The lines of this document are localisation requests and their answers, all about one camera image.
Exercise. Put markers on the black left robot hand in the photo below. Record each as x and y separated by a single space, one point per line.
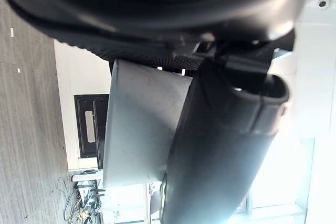
215 140

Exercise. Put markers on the white framed window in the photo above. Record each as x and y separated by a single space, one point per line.
288 182

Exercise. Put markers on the black built-in appliance with window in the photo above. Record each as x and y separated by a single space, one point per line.
89 129

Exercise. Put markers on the black equipment stand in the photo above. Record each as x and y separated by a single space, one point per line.
92 192

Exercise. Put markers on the white cabinet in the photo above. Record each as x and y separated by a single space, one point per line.
78 72

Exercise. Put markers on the white dome security camera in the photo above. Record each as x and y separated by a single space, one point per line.
325 2

